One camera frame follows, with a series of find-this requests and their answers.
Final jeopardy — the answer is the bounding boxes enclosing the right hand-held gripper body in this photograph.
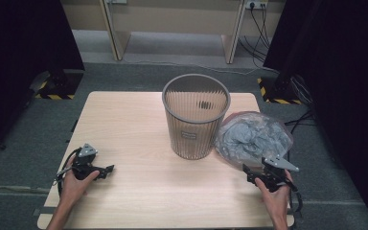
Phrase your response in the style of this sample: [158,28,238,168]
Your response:
[258,155,300,193]

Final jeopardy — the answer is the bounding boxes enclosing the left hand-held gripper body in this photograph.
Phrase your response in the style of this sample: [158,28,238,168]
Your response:
[72,143,102,180]

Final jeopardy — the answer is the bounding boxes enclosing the grey garbage bag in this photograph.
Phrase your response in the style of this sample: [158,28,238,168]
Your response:
[214,110,294,171]

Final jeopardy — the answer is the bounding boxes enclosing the grey slatted trash bin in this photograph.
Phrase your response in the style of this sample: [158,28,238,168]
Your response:
[161,73,232,161]

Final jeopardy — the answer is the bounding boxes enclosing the person's right hand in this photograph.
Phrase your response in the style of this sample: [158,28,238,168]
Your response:
[254,170,294,221]

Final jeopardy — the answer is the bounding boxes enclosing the person's left hand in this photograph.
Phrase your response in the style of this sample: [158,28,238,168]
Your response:
[59,155,101,205]

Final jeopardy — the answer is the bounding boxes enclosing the grey tape strip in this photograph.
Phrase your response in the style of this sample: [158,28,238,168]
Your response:
[33,206,58,216]

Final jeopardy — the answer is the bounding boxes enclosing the striped-edge black stand base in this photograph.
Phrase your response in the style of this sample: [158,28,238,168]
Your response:
[257,75,303,105]
[28,69,85,101]

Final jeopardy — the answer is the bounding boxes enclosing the black curtain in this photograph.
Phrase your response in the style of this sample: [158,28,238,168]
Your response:
[263,0,368,230]
[0,0,86,155]

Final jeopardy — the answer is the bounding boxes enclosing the light wooden desk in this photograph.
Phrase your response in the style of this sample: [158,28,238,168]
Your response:
[60,0,286,64]

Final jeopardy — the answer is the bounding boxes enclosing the white power strip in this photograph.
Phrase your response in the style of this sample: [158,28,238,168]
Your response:
[244,0,268,10]

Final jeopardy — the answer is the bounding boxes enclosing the left hand-held gripper cable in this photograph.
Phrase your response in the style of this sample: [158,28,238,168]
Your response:
[56,148,81,196]

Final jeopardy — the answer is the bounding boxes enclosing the hand-held gripper cable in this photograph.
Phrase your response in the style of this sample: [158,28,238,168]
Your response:
[284,180,305,222]
[56,148,81,196]

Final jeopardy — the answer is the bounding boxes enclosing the right hand-held gripper cable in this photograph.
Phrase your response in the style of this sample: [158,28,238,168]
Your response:
[284,180,305,222]

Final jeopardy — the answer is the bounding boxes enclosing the black floor cables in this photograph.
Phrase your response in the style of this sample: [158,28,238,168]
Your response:
[284,108,316,161]

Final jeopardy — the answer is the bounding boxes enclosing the black power cables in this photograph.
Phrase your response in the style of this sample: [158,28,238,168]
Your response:
[238,3,272,70]

